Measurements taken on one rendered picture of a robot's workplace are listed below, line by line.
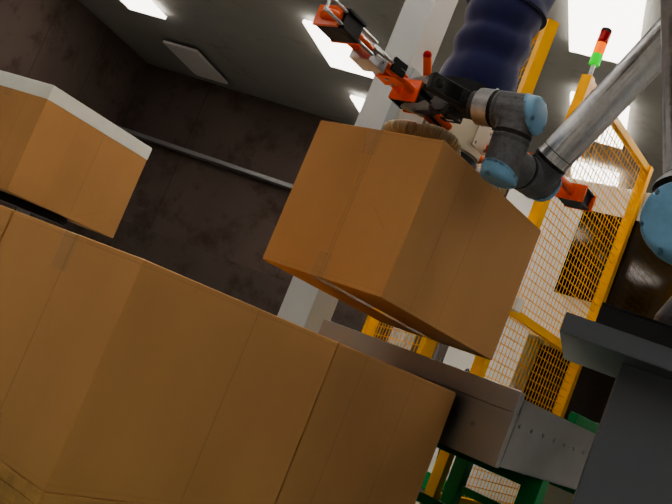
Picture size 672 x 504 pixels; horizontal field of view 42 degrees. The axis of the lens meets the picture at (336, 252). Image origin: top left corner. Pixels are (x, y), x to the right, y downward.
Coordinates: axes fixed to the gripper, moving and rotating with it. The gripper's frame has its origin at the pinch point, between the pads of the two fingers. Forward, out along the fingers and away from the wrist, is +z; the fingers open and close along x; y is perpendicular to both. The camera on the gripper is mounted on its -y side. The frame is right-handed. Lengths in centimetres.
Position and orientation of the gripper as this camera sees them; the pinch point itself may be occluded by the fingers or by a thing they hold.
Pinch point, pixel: (408, 92)
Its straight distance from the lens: 227.2
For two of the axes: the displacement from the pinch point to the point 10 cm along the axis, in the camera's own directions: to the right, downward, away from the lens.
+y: 5.4, 3.1, 7.8
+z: -7.6, -2.3, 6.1
